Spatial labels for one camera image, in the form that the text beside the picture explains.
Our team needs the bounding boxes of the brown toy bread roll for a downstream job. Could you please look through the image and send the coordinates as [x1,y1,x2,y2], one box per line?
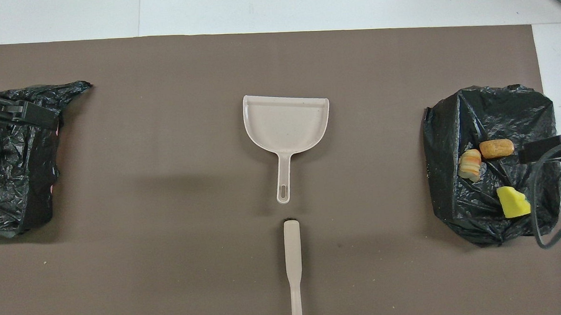
[480,138,516,161]

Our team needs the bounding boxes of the plain yellow sponge piece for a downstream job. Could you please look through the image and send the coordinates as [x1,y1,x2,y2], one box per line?
[496,185,532,219]

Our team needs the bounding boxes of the pale dumpling piece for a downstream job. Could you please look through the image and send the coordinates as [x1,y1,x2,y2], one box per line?
[457,149,484,184]

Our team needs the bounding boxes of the beige plastic dustpan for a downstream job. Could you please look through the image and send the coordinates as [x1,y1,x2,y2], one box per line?
[242,91,334,206]

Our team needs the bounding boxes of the beige hand brush black bristles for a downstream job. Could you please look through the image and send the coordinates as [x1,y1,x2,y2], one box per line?
[283,218,305,315]

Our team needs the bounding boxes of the black bag lined open bin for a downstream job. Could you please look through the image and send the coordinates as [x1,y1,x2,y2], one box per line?
[0,80,99,238]

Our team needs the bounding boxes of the black bag covered bin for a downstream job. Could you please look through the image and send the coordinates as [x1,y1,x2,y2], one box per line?
[421,82,561,250]

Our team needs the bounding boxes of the brown paper table mat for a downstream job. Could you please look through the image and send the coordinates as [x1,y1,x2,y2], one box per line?
[0,19,561,315]

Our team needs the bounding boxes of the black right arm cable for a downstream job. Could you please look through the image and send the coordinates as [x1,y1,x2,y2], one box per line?
[528,140,561,250]

